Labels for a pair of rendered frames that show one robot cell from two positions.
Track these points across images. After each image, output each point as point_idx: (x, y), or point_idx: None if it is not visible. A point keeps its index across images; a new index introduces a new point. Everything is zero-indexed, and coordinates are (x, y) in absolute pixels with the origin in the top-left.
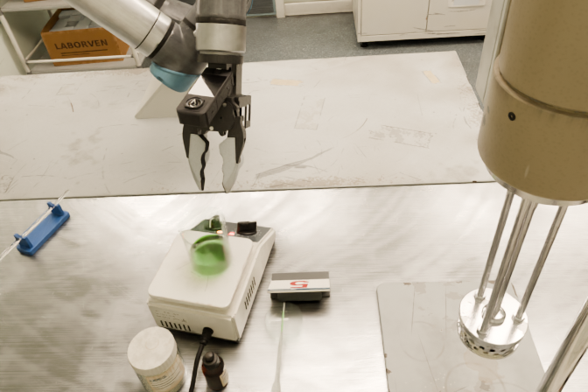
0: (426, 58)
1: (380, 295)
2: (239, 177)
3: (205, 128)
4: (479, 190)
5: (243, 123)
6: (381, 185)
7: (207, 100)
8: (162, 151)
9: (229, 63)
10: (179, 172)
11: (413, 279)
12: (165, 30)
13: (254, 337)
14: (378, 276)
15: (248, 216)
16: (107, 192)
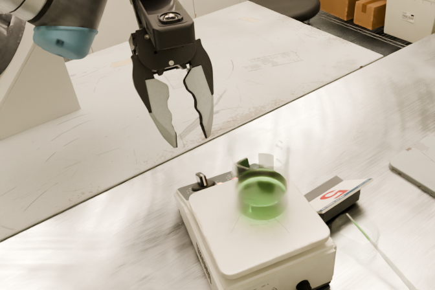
0: (231, 10)
1: (401, 167)
2: (162, 145)
3: (163, 65)
4: (371, 70)
5: (118, 104)
6: (298, 97)
7: (180, 12)
8: (46, 162)
9: None
10: (89, 171)
11: (404, 146)
12: None
13: (337, 268)
14: (378, 158)
15: (209, 171)
16: (9, 230)
